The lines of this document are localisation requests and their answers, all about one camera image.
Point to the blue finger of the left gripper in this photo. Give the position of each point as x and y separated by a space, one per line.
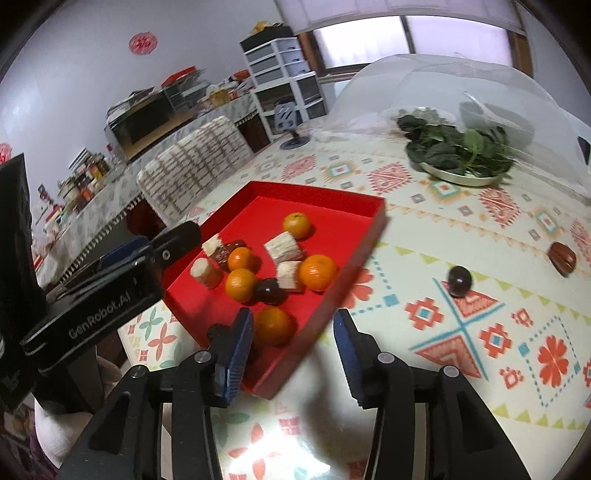
172 244
122 252

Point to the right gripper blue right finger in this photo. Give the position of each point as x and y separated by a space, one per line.
358 352

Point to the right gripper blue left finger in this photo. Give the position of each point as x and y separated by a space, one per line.
231 346

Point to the small white cake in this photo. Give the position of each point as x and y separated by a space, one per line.
211 245

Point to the dark round plum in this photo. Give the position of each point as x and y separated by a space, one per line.
269 292

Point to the glossy red jujube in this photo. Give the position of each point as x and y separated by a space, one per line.
562 258

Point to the wrinkled red date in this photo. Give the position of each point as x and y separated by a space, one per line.
221 254

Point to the small orange mandarin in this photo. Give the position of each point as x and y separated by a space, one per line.
241 258

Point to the large orange mandarin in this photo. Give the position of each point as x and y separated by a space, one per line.
317 271

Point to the large white cake piece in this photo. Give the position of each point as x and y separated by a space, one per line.
283 248

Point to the patterned chair back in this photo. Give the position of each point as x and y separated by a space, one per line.
192 167

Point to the red tray box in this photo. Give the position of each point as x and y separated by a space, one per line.
344 226

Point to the white cloth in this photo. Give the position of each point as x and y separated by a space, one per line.
57 433

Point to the microwave oven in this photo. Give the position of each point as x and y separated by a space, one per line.
135 124

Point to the patterned tablecloth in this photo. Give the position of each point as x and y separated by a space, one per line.
521 335

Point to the small fan stand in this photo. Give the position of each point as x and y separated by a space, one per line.
285 120

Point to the white drawer unit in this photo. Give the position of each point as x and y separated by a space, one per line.
280 73

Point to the plate of spinach leaves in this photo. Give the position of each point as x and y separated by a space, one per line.
475 153

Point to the plate of green food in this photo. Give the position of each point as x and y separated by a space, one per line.
430 115

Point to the grey bowl under cover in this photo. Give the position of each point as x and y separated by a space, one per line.
520 132

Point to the white mesh food cover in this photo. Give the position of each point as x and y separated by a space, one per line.
472 95

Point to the black box on cabinet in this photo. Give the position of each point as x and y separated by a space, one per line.
585 147

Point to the red paper wall decoration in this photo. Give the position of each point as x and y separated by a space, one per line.
143 43

